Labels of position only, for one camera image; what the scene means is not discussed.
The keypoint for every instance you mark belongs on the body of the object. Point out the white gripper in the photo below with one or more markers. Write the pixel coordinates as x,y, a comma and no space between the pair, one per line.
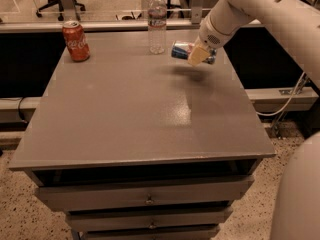
210,37

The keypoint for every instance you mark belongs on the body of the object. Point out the blue silver redbull can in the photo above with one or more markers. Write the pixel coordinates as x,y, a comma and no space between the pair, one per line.
181,50

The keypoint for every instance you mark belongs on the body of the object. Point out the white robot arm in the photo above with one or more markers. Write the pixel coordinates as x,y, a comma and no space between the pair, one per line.
295,26

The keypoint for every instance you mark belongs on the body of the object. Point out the clear plastic water bottle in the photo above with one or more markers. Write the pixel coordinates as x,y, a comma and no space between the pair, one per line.
157,22

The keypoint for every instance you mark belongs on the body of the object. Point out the red coca-cola can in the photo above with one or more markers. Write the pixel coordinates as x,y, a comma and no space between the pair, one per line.
75,40

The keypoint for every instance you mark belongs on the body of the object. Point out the grey metal railing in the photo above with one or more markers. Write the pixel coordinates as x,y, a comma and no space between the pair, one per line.
93,26

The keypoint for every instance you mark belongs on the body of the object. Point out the grey drawer cabinet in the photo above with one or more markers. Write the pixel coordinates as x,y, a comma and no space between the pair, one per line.
125,116

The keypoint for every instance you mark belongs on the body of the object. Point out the bottom grey drawer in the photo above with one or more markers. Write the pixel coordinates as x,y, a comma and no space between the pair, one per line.
199,232

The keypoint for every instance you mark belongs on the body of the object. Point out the grey drawer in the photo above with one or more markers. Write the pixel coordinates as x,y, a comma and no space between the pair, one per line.
144,194
149,219
199,232

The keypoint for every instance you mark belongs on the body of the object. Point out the middle grey drawer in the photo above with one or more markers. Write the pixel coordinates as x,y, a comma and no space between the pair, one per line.
149,219

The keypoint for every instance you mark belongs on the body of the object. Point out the top grey drawer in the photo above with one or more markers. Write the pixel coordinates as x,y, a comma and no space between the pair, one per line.
144,194

